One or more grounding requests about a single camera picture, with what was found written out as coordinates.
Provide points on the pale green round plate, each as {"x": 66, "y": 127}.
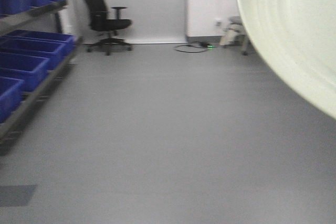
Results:
{"x": 296, "y": 38}

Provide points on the stainless steel shelf rack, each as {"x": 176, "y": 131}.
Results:
{"x": 12, "y": 128}

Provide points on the grey stool with clothes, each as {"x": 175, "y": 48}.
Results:
{"x": 233, "y": 30}

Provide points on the black office chair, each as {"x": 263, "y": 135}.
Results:
{"x": 99, "y": 21}

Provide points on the blue bin lower far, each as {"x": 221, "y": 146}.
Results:
{"x": 68, "y": 40}

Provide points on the blue bin lower near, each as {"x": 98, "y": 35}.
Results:
{"x": 11, "y": 96}

